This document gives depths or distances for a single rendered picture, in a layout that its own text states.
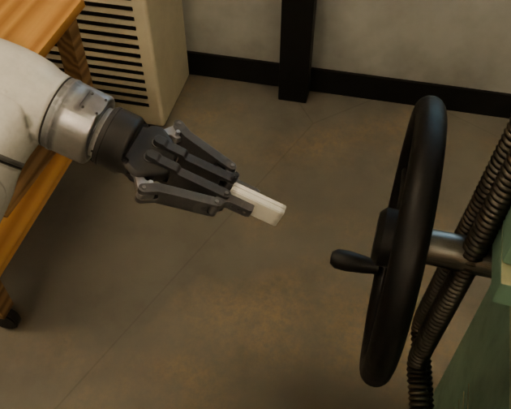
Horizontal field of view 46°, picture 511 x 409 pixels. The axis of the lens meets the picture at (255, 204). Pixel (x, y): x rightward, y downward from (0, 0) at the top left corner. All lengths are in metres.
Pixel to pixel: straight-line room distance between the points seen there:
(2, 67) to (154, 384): 0.89
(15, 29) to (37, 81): 0.78
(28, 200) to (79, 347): 0.38
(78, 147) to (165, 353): 0.83
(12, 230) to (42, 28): 0.47
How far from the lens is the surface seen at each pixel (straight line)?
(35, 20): 1.52
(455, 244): 0.61
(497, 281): 0.55
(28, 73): 0.73
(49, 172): 1.63
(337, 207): 1.72
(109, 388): 1.45
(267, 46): 2.03
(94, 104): 0.72
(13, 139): 0.73
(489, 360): 0.94
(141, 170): 0.71
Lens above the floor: 1.29
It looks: 49 degrees down
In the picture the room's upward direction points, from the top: straight up
